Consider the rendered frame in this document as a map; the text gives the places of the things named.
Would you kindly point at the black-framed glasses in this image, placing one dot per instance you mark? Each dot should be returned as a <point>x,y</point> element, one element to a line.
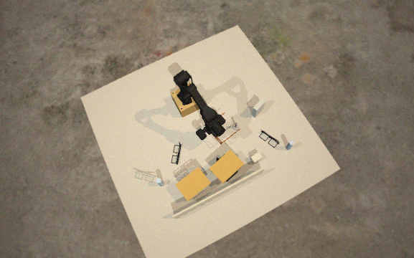
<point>175,159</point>

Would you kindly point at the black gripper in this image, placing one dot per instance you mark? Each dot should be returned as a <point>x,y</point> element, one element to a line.
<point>201,133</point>

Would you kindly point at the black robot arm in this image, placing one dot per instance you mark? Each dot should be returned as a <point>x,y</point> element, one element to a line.
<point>187,92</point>

